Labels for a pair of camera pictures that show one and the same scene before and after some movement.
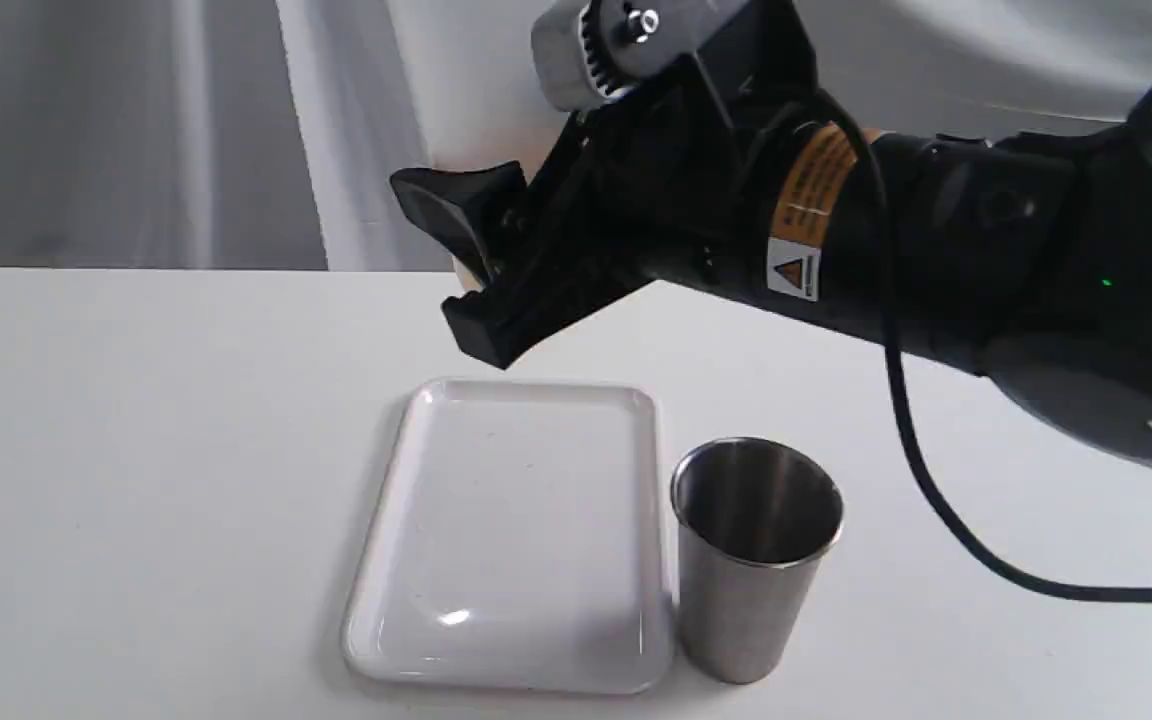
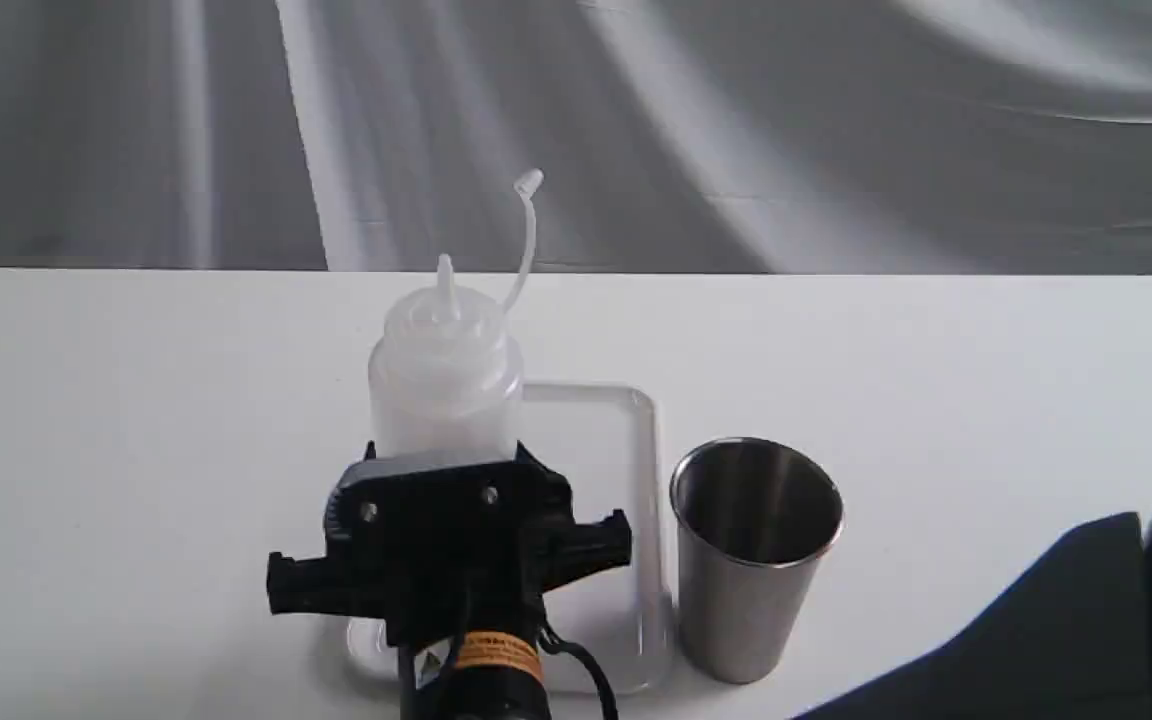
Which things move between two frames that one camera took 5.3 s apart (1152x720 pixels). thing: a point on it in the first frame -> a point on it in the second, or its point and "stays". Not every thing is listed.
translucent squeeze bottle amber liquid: (476, 88) -> (446, 377)
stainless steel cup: (756, 520) stays
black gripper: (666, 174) -> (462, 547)
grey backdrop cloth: (262, 135) stays
